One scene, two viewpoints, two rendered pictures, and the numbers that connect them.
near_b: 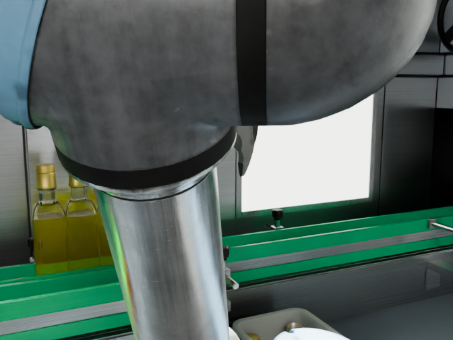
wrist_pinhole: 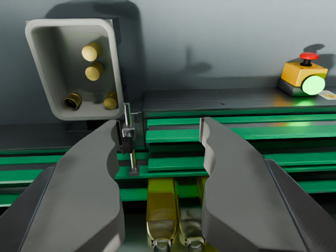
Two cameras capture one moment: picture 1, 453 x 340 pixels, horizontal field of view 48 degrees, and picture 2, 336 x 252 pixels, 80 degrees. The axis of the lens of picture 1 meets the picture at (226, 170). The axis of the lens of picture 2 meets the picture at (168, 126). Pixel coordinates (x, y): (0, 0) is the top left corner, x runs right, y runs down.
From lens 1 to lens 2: 0.68 m
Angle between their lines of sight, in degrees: 54
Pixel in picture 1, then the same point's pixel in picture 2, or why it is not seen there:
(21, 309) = (301, 129)
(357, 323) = (8, 116)
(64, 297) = (271, 132)
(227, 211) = not seen: hidden behind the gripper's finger
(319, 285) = (25, 142)
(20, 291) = (289, 158)
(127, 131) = not seen: outside the picture
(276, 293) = (70, 141)
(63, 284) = not seen: hidden behind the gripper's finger
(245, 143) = (95, 158)
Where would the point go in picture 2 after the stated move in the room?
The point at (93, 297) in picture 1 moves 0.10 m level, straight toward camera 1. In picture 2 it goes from (246, 131) to (266, 84)
